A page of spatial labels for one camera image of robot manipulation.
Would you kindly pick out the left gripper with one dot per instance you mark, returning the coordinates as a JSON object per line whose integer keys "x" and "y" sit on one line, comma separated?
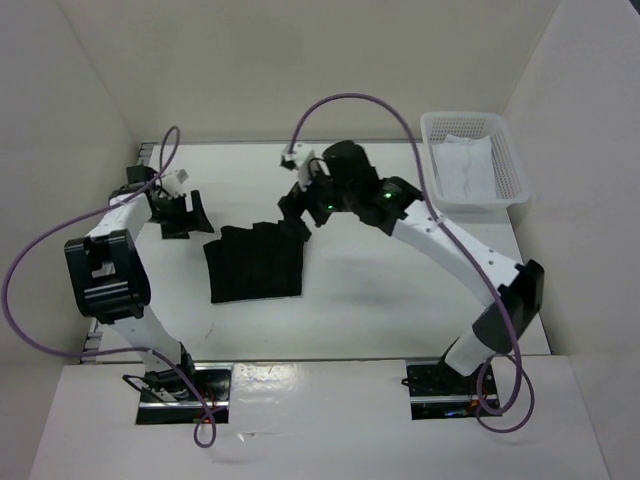
{"x": 195, "y": 221}

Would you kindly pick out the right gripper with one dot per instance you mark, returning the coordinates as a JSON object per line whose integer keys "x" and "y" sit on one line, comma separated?
{"x": 295, "y": 202}

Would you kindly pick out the black pleated skirt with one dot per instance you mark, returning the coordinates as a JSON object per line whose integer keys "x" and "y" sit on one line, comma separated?
{"x": 263, "y": 262}

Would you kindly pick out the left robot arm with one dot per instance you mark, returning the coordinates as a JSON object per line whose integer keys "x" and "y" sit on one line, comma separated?
{"x": 109, "y": 280}

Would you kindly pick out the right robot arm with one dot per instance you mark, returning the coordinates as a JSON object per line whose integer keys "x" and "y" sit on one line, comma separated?
{"x": 343, "y": 180}

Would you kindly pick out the white folded cloth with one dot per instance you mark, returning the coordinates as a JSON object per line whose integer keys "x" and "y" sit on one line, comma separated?
{"x": 465, "y": 169}

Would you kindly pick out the white plastic lattice basket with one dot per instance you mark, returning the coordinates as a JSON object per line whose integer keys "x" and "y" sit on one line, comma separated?
{"x": 512, "y": 186}

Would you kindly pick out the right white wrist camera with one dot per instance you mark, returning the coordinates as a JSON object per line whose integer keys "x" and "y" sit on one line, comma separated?
{"x": 301, "y": 158}

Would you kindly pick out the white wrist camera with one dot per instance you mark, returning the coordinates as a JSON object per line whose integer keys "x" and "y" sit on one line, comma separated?
{"x": 173, "y": 182}
{"x": 301, "y": 158}

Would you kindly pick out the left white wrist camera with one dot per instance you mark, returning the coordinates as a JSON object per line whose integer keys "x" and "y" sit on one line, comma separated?
{"x": 173, "y": 182}

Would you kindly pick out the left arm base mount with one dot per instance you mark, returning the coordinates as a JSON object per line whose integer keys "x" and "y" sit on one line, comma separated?
{"x": 213, "y": 382}

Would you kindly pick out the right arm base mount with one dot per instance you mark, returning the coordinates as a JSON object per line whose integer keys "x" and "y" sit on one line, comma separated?
{"x": 437, "y": 394}

